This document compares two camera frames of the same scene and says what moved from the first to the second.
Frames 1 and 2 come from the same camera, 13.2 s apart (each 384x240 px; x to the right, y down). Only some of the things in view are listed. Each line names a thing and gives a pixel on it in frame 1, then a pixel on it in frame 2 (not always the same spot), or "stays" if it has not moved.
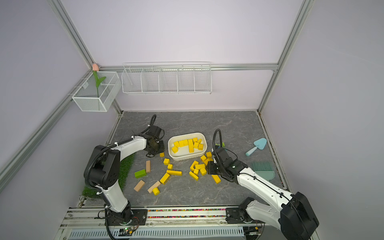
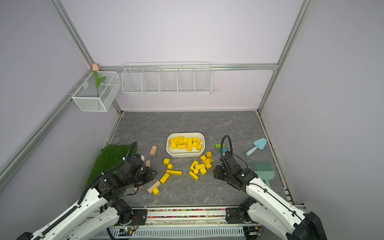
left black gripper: [162, 148] -> [149, 175]
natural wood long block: [150, 190] stays
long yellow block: [191, 146] stays
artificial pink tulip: [96, 68] stays
